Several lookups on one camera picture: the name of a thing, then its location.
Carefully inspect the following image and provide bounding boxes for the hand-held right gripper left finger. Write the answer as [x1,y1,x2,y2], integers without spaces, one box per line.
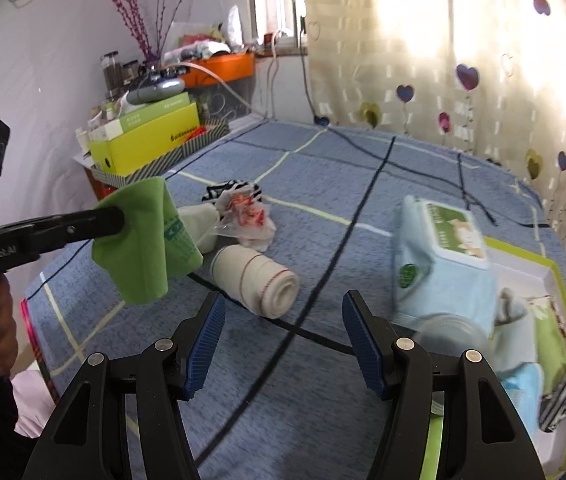
[23,291,227,480]

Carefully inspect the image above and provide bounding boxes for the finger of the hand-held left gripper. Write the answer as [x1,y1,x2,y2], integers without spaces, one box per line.
[10,206,127,261]

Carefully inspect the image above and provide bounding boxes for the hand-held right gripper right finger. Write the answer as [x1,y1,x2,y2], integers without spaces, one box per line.
[341,290,546,480]

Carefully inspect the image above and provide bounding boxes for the green printed cloth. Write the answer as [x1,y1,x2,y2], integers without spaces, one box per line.
[92,176,204,306]

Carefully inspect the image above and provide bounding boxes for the beige striped towel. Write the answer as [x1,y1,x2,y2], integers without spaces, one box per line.
[211,244,300,320]

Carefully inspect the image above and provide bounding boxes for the clear plastic jar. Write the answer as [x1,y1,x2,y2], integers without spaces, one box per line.
[415,314,494,376]

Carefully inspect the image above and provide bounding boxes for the pale blue wet wipes pack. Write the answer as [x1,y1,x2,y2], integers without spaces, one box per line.
[390,195,501,333]

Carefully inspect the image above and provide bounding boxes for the white sock bundle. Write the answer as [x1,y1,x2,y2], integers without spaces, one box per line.
[178,204,221,255]

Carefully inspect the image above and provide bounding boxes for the grey sock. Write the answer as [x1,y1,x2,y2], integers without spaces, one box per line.
[495,287,538,361]

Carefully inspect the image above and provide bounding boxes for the black white striped sock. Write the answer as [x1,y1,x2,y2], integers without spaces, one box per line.
[202,179,264,206]

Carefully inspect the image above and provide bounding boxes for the green rimmed cardboard box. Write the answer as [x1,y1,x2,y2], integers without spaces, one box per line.
[423,237,566,480]

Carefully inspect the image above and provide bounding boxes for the green rabbit towel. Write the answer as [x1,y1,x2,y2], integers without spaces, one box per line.
[530,297,566,381]

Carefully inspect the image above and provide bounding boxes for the zebra striped sock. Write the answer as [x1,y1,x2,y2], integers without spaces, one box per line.
[538,366,566,433]

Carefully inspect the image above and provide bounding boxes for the pink mattress edge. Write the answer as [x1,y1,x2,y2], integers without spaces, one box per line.
[20,299,61,406]

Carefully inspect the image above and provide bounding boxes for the blue checked bed blanket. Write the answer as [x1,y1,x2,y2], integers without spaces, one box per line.
[23,120,566,480]

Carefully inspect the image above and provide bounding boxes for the yellow green cardboard box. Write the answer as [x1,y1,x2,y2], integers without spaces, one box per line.
[88,101,201,177]

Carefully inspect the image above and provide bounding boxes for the white green flat box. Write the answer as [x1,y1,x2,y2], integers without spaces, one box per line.
[88,92,198,141]

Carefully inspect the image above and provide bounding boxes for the clear red printed plastic bag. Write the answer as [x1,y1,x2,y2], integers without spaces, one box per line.
[211,185,278,252]

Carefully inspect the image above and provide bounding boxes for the striped cardboard tray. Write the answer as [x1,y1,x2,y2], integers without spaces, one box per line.
[92,119,231,192]

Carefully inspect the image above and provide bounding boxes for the dark glass jar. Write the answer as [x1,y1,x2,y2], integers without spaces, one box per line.
[100,51,121,98]

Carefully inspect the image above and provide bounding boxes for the grey oval case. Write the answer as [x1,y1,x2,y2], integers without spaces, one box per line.
[125,77,186,106]

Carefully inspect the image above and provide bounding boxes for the purple decorative branches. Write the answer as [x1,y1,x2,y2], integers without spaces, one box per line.
[104,0,156,63]

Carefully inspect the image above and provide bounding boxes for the orange plastic bin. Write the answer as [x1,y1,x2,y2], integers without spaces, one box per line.
[183,52,256,88]

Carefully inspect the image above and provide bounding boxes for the dark bare decorative branches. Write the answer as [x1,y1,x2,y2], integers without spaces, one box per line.
[155,0,204,56]

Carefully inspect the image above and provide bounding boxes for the white plastic bag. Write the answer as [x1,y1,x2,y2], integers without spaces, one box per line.
[225,5,244,46]

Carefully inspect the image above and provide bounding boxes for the heart print curtain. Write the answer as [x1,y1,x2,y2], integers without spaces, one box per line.
[300,0,566,281]

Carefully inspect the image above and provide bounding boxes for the white cable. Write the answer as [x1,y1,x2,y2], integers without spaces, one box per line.
[183,60,254,111]

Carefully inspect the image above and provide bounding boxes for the black power cable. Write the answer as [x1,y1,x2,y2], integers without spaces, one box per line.
[299,19,498,221]

